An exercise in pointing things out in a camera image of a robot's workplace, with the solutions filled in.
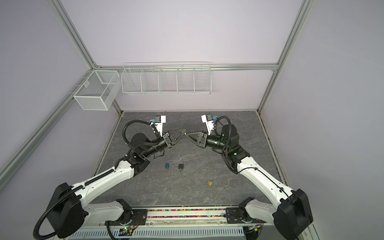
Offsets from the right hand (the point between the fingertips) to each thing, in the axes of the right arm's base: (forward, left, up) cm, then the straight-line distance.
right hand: (186, 137), depth 65 cm
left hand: (0, 0, +2) cm, 2 cm away
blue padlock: (+2, +14, -32) cm, 35 cm away
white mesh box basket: (+44, +63, -8) cm, 78 cm away
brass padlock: (-9, -12, -33) cm, 36 cm away
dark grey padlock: (+1, +6, -33) cm, 33 cm away
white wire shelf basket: (+49, +16, -2) cm, 52 cm away
